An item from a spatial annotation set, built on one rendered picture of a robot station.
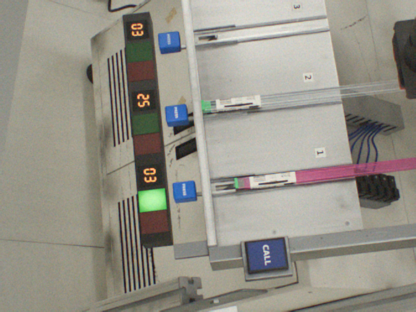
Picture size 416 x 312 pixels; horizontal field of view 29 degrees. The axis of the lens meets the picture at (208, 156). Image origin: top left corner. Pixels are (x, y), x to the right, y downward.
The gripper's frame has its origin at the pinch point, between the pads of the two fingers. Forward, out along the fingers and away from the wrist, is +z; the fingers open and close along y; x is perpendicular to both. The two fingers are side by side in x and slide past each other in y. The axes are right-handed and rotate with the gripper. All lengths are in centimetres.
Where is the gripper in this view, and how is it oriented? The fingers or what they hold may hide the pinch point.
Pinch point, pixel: (415, 83)
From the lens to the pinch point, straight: 112.4
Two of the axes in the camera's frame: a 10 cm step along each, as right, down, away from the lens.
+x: -9.9, 1.2, 0.5
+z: 0.8, 3.0, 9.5
